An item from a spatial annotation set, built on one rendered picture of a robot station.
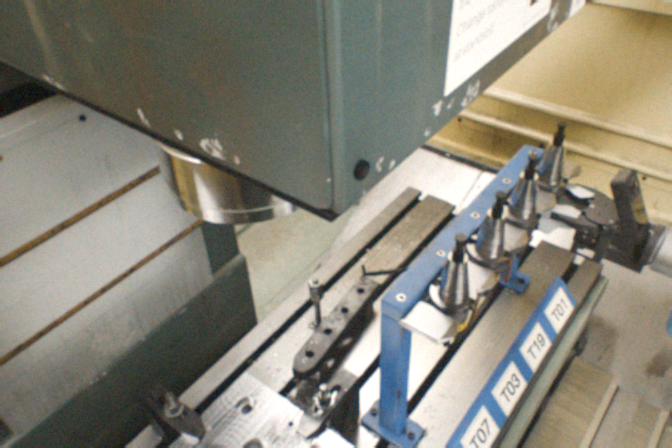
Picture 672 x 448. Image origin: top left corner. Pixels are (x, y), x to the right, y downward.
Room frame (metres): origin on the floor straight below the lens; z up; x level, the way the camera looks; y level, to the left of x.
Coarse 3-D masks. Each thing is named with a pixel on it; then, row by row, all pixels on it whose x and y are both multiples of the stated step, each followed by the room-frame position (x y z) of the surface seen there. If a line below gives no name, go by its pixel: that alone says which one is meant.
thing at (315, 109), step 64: (0, 0) 0.42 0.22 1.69; (64, 0) 0.37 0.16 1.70; (128, 0) 0.33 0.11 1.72; (192, 0) 0.30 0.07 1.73; (256, 0) 0.27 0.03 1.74; (320, 0) 0.25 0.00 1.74; (384, 0) 0.28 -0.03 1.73; (448, 0) 0.33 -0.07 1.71; (0, 64) 0.46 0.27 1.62; (64, 64) 0.39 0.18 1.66; (128, 64) 0.34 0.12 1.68; (192, 64) 0.30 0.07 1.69; (256, 64) 0.27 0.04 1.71; (320, 64) 0.25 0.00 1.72; (384, 64) 0.28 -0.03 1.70; (512, 64) 0.41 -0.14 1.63; (192, 128) 0.31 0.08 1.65; (256, 128) 0.28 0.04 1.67; (320, 128) 0.25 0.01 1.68; (384, 128) 0.28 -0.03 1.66; (320, 192) 0.25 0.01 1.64
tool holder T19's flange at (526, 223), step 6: (504, 210) 0.73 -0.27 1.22; (540, 210) 0.72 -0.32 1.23; (510, 216) 0.71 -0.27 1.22; (534, 216) 0.71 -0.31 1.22; (540, 216) 0.72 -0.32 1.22; (510, 222) 0.71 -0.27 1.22; (516, 222) 0.70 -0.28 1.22; (522, 222) 0.70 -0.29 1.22; (528, 222) 0.70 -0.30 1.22; (534, 222) 0.70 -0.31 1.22; (528, 228) 0.70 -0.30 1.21; (534, 228) 0.70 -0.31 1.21
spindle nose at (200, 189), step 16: (160, 144) 0.42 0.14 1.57; (160, 160) 0.43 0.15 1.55; (176, 160) 0.40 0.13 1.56; (192, 160) 0.40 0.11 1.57; (176, 176) 0.41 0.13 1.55; (192, 176) 0.40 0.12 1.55; (208, 176) 0.39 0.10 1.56; (224, 176) 0.39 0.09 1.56; (176, 192) 0.41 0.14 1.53; (192, 192) 0.40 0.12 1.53; (208, 192) 0.39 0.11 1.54; (224, 192) 0.39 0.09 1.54; (240, 192) 0.39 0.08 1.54; (256, 192) 0.39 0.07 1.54; (192, 208) 0.41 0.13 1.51; (208, 208) 0.39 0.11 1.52; (224, 208) 0.39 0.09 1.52; (240, 208) 0.39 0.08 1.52; (256, 208) 0.39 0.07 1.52; (272, 208) 0.40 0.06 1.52; (288, 208) 0.40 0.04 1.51
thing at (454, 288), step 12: (456, 264) 0.54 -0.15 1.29; (468, 264) 0.55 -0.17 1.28; (444, 276) 0.55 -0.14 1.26; (456, 276) 0.54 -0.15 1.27; (468, 276) 0.55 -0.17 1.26; (444, 288) 0.55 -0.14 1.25; (456, 288) 0.54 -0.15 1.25; (468, 288) 0.55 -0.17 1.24; (444, 300) 0.54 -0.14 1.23; (456, 300) 0.54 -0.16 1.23
